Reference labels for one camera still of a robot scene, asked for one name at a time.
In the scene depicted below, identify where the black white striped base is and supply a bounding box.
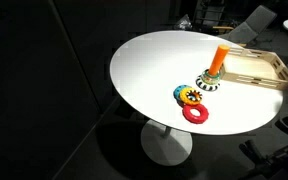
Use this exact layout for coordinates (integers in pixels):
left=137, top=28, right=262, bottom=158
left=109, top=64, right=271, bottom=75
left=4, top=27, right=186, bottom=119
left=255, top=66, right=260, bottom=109
left=196, top=75, right=220, bottom=91

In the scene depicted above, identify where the orange stacking pole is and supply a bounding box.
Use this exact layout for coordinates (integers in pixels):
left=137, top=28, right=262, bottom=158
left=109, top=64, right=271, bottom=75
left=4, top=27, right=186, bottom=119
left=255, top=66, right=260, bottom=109
left=208, top=44, right=230, bottom=76

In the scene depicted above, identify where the wooden tray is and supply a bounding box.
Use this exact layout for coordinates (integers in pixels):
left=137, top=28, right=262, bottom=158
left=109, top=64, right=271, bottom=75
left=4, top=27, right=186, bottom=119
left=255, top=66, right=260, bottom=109
left=220, top=48, right=288, bottom=90

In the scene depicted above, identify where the grey chair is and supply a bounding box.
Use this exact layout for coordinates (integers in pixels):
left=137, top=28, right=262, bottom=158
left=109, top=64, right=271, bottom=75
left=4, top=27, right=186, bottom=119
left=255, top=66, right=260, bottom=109
left=221, top=5, right=277, bottom=44

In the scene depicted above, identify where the black tripod equipment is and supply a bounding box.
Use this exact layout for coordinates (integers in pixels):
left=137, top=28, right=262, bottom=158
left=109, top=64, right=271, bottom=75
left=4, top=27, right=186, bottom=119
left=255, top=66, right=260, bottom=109
left=238, top=116, right=288, bottom=180

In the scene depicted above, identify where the blue dotted ring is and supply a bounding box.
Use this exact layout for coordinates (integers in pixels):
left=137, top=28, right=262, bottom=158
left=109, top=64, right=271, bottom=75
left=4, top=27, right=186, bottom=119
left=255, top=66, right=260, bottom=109
left=173, top=84, right=192, bottom=103

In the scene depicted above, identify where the yellow bumpy ring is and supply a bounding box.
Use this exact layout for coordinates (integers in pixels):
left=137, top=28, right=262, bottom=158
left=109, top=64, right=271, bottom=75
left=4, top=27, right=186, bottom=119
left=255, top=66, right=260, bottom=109
left=179, top=86, right=204, bottom=107

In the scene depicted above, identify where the red textured ring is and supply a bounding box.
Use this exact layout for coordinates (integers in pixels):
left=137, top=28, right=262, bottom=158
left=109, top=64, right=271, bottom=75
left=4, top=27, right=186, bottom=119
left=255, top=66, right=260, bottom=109
left=182, top=103, right=210, bottom=125

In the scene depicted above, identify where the white table pedestal base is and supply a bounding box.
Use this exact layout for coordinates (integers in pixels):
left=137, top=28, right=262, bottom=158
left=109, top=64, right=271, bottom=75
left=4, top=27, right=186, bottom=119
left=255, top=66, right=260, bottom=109
left=141, top=120, right=193, bottom=166

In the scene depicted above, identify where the green teal stacked ring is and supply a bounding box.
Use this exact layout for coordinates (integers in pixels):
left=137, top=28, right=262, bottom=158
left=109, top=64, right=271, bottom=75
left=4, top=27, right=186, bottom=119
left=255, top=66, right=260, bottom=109
left=201, top=68, right=222, bottom=85

